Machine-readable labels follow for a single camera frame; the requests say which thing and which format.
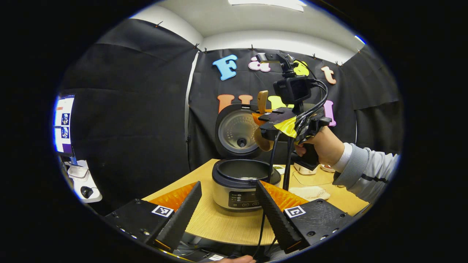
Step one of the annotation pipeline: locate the black cable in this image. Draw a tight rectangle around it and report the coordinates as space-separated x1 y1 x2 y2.
256 131 283 258
282 136 296 192

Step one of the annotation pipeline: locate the computer monitor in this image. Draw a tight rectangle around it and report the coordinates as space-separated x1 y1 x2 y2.
53 94 75 157

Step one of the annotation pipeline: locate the ceiling light panel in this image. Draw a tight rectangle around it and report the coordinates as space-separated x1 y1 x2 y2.
229 0 307 11

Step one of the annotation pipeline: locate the dark grey rice cooker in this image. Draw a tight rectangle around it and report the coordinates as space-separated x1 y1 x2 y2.
212 103 282 211

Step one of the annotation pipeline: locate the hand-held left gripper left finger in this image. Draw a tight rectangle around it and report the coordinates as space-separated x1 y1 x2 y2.
104 181 203 252

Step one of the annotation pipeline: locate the black backdrop cloth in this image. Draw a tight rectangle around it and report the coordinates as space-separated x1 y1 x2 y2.
55 18 404 216

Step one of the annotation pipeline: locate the white toaster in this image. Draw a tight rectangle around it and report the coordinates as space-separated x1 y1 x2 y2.
294 163 318 175

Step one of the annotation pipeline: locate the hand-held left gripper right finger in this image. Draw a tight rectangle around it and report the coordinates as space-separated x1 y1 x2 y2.
255 180 357 254

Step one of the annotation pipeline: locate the white side desk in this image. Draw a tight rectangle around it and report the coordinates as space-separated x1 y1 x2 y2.
64 161 103 204

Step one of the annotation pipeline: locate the wooden spoon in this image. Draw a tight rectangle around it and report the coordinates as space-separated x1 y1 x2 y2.
254 90 275 152

